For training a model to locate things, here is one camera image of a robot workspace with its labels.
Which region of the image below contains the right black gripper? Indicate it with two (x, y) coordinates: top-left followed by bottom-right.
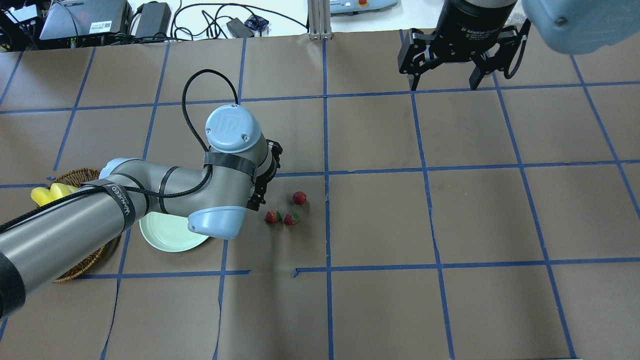
(397, 0), (531, 92)

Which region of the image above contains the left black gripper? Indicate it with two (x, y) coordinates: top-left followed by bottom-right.
(247, 140), (283, 212)

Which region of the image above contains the strawberry with green leaves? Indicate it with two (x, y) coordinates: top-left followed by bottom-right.
(263, 209), (282, 224)

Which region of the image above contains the round red strawberry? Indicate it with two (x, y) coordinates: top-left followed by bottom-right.
(292, 191), (307, 207)

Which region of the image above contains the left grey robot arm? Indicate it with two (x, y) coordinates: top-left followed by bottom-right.
(0, 104), (282, 319)

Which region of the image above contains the light green plate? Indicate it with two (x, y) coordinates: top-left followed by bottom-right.
(138, 212), (210, 253)

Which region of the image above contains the blue teach pendant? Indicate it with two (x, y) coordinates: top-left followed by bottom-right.
(329, 0), (400, 16)

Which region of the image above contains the black power adapter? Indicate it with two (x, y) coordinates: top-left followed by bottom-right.
(226, 17), (255, 39)

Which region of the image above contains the brown wicker basket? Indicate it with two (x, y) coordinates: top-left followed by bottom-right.
(51, 167), (122, 284)

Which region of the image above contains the yellow banana bunch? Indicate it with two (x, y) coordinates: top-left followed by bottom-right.
(30, 182), (78, 207)

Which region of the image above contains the black computer box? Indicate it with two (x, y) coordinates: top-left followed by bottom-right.
(39, 0), (131, 41)

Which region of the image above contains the aluminium frame post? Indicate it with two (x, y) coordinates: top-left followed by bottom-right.
(306, 0), (333, 40)

